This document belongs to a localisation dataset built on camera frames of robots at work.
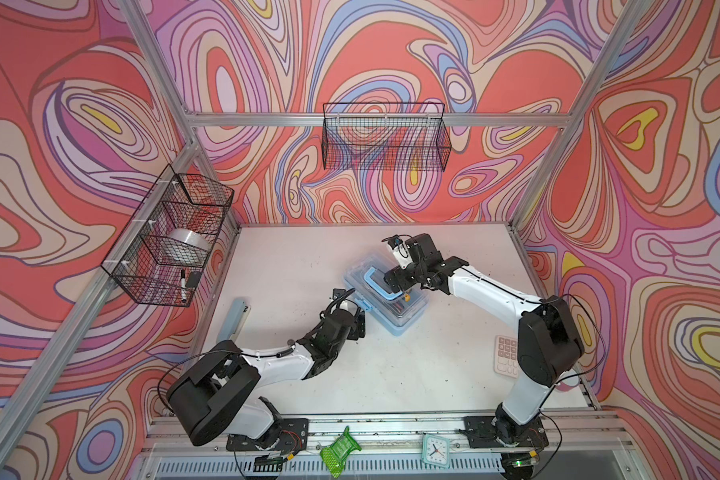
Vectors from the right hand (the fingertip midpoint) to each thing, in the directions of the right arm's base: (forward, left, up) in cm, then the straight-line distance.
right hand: (401, 276), depth 91 cm
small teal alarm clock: (-44, -4, -9) cm, 45 cm away
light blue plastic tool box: (-13, +2, 0) cm, 13 cm away
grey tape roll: (-1, +55, +22) cm, 59 cm away
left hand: (-9, +14, -4) cm, 17 cm away
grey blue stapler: (-10, +51, -6) cm, 52 cm away
